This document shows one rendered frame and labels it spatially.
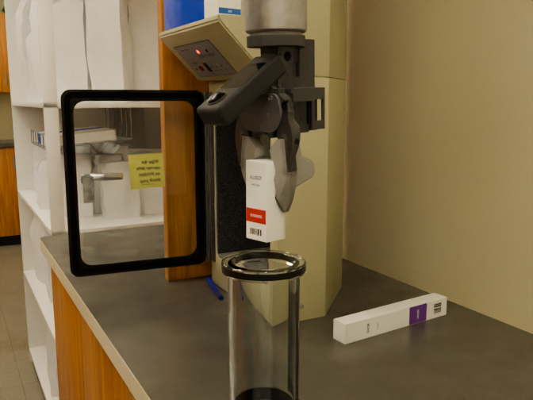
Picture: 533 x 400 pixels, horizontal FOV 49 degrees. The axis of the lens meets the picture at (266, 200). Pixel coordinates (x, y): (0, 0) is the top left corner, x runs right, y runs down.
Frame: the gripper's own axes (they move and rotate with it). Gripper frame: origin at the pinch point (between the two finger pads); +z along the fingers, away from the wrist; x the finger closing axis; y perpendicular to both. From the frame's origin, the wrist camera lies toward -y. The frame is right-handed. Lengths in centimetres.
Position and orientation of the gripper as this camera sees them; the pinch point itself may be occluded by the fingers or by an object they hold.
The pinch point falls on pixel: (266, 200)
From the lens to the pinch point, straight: 74.5
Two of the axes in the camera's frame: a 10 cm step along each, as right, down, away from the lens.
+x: -6.9, -1.3, 7.1
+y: 7.2, -1.5, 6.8
